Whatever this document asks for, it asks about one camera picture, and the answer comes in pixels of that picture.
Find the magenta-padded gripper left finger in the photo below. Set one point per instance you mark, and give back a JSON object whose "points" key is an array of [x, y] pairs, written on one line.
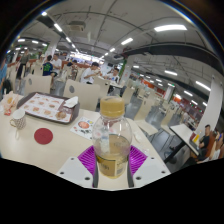
{"points": [[75, 171]]}

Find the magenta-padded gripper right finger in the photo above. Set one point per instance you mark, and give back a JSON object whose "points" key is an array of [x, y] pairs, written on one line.
{"points": [[150, 171]]}

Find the clear bottle with yellow cap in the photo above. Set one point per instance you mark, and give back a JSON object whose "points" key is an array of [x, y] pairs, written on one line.
{"points": [[111, 150]]}

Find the white crumpled tissue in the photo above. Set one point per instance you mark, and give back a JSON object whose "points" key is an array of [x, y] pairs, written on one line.
{"points": [[137, 137]]}

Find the printed food flyer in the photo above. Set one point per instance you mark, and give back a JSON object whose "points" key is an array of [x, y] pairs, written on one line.
{"points": [[82, 126]]}

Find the flat round red coaster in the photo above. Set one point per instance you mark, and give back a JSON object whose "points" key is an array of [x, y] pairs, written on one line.
{"points": [[43, 136]]}

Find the white dining table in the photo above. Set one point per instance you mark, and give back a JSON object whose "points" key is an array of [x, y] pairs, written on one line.
{"points": [[183, 131]]}

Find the white paper napkin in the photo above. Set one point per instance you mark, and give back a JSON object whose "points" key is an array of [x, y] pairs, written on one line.
{"points": [[71, 102]]}

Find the dark food tray with paper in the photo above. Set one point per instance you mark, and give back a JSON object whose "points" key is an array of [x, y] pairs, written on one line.
{"points": [[43, 106]]}

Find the group of beige chairs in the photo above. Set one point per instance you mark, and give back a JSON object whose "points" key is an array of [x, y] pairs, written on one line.
{"points": [[128, 95]]}

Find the crumpled food wrapper bag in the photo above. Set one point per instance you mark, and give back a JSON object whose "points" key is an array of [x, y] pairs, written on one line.
{"points": [[9, 103]]}

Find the ceiling lights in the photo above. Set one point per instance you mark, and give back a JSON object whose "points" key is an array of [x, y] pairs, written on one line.
{"points": [[170, 28]]}

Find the ceiling air conditioner unit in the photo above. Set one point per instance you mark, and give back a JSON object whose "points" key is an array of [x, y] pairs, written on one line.
{"points": [[77, 26]]}

